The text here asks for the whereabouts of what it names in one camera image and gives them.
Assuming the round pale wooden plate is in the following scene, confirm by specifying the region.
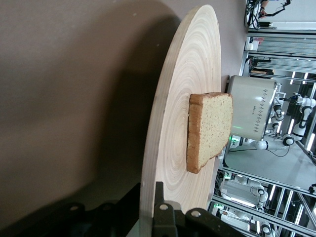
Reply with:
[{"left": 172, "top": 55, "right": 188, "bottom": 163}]
[{"left": 139, "top": 4, "right": 222, "bottom": 237}]

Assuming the brown table cover sheet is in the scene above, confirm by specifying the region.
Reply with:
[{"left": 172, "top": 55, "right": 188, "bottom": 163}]
[{"left": 0, "top": 0, "right": 249, "bottom": 237}]

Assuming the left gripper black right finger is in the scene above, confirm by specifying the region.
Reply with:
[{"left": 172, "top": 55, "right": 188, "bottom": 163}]
[{"left": 152, "top": 182, "right": 237, "bottom": 237}]

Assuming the cream white toaster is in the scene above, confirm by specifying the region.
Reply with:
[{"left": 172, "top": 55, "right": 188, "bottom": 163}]
[{"left": 226, "top": 75, "right": 283, "bottom": 142}]

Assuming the aluminium frame rack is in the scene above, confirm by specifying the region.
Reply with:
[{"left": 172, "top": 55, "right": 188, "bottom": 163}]
[{"left": 209, "top": 27, "right": 316, "bottom": 237}]

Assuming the black hanging cable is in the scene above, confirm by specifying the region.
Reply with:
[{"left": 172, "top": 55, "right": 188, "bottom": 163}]
[{"left": 243, "top": 0, "right": 264, "bottom": 31}]

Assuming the slice of brown-crust bread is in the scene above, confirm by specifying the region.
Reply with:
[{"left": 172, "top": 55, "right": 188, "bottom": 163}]
[{"left": 186, "top": 91, "right": 234, "bottom": 173}]

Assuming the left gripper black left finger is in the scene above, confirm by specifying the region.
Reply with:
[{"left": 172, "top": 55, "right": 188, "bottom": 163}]
[{"left": 32, "top": 183, "right": 141, "bottom": 237}]

